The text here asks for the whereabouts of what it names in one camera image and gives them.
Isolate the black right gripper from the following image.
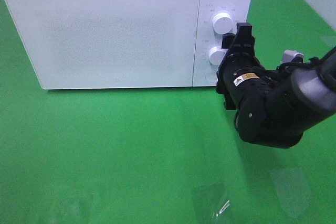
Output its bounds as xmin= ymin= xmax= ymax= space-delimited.
xmin=216 ymin=23 xmax=265 ymax=110

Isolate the white microwave knob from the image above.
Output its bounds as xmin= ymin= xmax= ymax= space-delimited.
xmin=208 ymin=46 xmax=227 ymax=66
xmin=212 ymin=10 xmax=234 ymax=35

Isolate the round door release button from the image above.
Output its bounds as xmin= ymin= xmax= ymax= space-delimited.
xmin=205 ymin=71 xmax=217 ymax=83

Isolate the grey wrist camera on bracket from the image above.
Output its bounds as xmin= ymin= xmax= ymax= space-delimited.
xmin=281 ymin=49 xmax=305 ymax=64

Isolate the white microwave door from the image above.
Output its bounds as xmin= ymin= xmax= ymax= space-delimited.
xmin=5 ymin=0 xmax=198 ymax=89

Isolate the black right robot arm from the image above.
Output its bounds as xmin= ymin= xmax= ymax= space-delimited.
xmin=216 ymin=23 xmax=335 ymax=148

